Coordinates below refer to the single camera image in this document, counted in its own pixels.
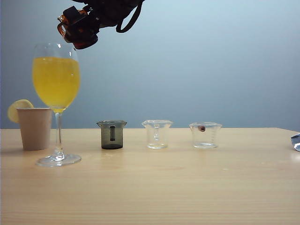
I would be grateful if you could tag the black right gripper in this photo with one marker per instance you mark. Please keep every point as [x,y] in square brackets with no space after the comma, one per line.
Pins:
[110,11]

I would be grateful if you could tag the amber measuring cup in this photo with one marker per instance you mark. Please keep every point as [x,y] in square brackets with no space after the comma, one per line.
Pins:
[82,30]

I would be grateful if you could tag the beige paper cup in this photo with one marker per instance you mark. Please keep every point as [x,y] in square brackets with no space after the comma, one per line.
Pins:
[35,131]

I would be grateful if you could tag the dark grey measuring cup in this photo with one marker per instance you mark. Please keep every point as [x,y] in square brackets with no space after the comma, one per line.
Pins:
[112,138]

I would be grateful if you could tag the clear measuring cup brown spot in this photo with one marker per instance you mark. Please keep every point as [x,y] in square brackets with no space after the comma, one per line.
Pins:
[205,138]

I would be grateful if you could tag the wine glass with juice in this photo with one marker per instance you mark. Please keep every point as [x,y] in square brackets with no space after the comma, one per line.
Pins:
[56,82]

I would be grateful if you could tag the yellow lemon slice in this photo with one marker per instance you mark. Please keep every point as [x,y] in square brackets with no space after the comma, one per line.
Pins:
[16,110]

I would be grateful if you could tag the silver foil piece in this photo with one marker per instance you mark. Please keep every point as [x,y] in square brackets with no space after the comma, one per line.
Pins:
[296,141]

